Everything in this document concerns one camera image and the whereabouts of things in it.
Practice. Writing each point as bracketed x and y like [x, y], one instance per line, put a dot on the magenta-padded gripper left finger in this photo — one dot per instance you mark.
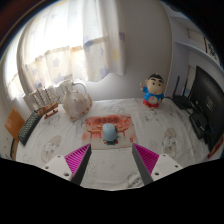
[77, 160]

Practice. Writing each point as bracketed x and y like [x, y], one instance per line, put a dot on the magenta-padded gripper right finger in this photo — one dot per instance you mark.
[146, 160]

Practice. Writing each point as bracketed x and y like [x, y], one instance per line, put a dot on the light blue computer mouse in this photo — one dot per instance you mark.
[109, 132]

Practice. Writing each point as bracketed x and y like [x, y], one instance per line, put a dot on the red cartoon print mouse pad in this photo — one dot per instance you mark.
[126, 130]

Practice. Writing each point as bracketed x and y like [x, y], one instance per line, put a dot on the white printed tablecloth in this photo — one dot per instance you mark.
[156, 133]

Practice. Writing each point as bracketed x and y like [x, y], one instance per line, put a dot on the dark keyboard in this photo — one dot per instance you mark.
[30, 128]

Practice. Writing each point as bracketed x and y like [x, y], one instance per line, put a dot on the black monitor stand base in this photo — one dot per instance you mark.
[199, 125]

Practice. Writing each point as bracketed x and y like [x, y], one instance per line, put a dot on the wooden model sailing ship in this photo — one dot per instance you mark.
[45, 103]

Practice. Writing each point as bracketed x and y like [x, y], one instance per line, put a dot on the cartoon boy figure clock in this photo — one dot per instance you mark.
[153, 91]

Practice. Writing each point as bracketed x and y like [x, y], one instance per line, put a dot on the black router with antennas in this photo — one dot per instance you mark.
[182, 100]

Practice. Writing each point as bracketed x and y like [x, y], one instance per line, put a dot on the wooden chair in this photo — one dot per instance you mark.
[14, 125]

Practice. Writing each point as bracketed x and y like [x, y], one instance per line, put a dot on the black computer monitor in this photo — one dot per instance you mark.
[208, 96]

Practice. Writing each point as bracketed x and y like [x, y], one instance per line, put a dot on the white star print curtain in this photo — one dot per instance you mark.
[73, 40]

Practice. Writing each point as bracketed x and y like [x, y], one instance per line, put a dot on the white wall shelf unit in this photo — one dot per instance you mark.
[196, 50]

